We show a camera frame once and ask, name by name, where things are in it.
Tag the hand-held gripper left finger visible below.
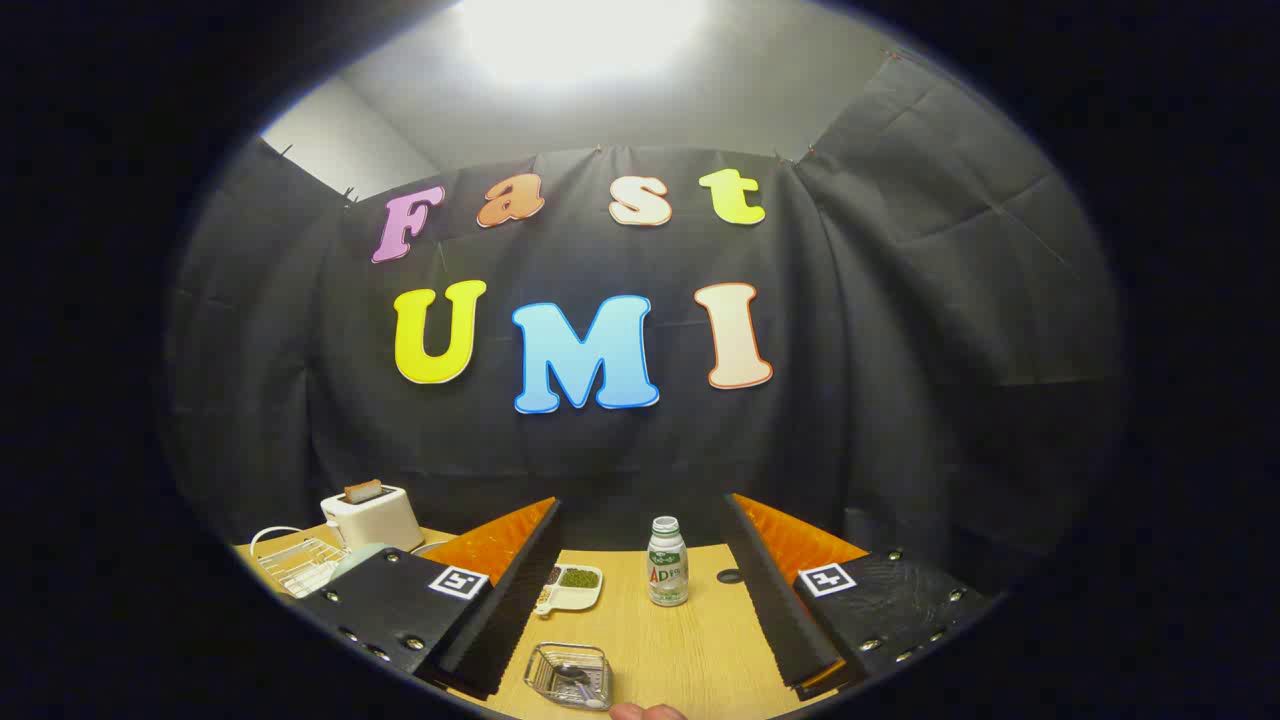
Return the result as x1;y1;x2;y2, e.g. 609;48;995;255
295;497;563;701

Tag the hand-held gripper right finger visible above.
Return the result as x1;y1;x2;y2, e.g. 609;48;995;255
722;492;1003;699

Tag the metal wire basket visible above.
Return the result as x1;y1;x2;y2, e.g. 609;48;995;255
523;642;613;711

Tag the white wire dish rack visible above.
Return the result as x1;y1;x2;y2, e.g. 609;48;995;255
248;526;351;599

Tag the white divided dish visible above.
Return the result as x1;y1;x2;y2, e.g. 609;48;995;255
533;564;604;617

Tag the white drink bottle green cap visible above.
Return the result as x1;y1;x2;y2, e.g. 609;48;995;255
646;516;690;607

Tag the white toaster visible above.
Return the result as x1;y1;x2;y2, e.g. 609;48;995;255
320;484;425;553

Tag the black backdrop cloth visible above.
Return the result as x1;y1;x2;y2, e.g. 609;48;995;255
165;50;1126;601

